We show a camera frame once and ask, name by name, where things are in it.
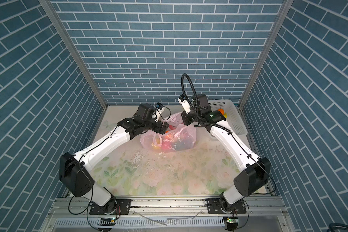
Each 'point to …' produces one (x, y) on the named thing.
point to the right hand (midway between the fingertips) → (182, 111)
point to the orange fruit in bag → (169, 136)
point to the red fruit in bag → (166, 144)
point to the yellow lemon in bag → (158, 141)
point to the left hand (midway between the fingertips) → (162, 121)
